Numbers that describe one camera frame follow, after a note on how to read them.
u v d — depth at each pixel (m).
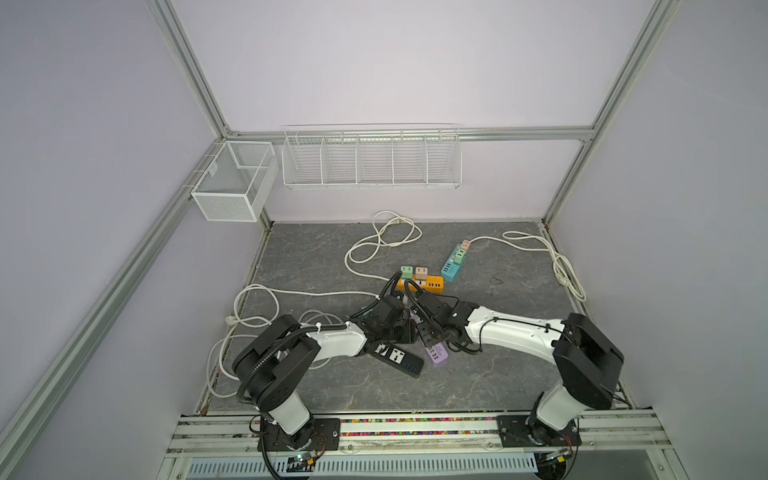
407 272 0.97
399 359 0.83
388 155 0.97
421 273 0.96
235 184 1.03
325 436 0.73
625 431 0.76
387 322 0.71
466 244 1.05
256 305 0.98
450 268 1.04
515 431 0.74
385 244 1.12
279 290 1.00
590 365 0.44
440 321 0.66
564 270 1.09
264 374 0.46
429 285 0.99
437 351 0.85
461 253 1.02
